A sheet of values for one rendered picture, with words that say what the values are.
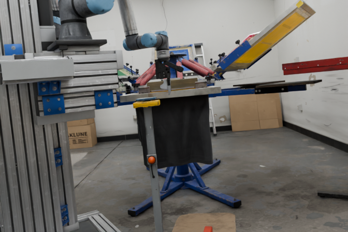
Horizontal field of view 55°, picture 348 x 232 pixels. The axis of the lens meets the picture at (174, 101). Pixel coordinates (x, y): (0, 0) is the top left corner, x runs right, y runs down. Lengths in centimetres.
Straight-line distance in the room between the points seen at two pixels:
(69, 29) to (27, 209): 85
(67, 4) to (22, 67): 38
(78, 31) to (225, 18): 542
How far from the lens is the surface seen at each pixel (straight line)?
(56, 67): 141
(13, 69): 139
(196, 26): 675
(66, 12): 161
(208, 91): 193
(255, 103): 674
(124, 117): 678
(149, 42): 182
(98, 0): 150
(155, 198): 184
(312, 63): 269
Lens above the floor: 103
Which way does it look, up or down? 3 degrees down
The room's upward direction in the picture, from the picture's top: 5 degrees counter-clockwise
